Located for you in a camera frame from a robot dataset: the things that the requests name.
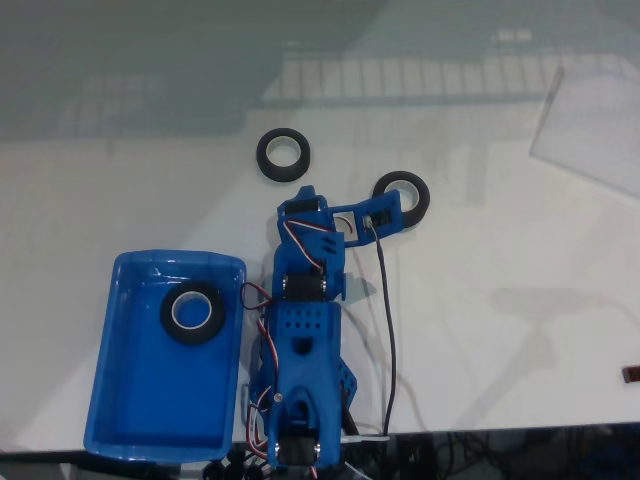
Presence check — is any black tape roll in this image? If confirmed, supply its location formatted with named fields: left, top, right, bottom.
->
left=255, top=127, right=312, bottom=183
left=159, top=281, right=227, bottom=348
left=371, top=170, right=431, bottom=230

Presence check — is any blue plastic bin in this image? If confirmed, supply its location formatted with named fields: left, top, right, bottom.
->
left=82, top=248, right=248, bottom=462

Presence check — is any clear plastic sheet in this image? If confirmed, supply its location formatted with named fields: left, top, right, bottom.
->
left=528, top=64, right=640, bottom=200

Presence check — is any blue gripper camera mount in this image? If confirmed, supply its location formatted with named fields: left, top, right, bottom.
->
left=329, top=188, right=407, bottom=247

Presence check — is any red servo wire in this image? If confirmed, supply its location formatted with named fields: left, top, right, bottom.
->
left=241, top=282, right=275, bottom=315

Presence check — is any black camera cable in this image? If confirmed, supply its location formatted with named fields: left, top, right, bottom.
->
left=342, top=222, right=400, bottom=444

